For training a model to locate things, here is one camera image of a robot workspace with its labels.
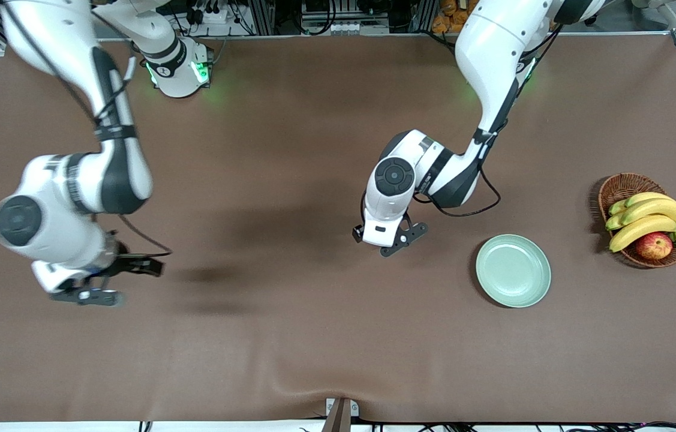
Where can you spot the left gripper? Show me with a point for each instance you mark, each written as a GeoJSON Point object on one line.
{"type": "Point", "coordinates": [356, 234]}

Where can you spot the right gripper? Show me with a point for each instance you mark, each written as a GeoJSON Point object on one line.
{"type": "Point", "coordinates": [126, 263]}

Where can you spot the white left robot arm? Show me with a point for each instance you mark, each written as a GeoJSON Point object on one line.
{"type": "Point", "coordinates": [493, 42]}

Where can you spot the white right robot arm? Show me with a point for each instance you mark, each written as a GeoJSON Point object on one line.
{"type": "Point", "coordinates": [50, 36]}

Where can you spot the light green round plate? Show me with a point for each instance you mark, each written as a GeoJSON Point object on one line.
{"type": "Point", "coordinates": [511, 276]}

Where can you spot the brown table cloth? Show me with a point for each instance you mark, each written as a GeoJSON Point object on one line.
{"type": "Point", "coordinates": [314, 150]}

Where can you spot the small white power strip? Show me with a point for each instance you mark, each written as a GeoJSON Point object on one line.
{"type": "Point", "coordinates": [346, 27]}

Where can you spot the orange toy bread pile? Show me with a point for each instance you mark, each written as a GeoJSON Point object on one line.
{"type": "Point", "coordinates": [448, 21]}

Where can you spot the brown wooden bar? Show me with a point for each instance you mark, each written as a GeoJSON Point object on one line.
{"type": "Point", "coordinates": [338, 420]}

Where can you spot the brown wicker basket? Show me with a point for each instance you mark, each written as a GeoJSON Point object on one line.
{"type": "Point", "coordinates": [616, 189]}

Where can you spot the white power strip with plugs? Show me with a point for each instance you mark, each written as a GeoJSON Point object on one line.
{"type": "Point", "coordinates": [212, 17]}

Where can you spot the yellow banana bunch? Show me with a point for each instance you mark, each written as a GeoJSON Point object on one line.
{"type": "Point", "coordinates": [649, 210]}

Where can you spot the red yellow apple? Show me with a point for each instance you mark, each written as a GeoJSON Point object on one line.
{"type": "Point", "coordinates": [652, 246]}

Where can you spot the grey metal table bracket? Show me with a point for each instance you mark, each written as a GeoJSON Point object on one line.
{"type": "Point", "coordinates": [354, 408]}

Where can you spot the aluminium frame post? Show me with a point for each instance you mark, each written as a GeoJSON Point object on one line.
{"type": "Point", "coordinates": [424, 15]}
{"type": "Point", "coordinates": [261, 18]}

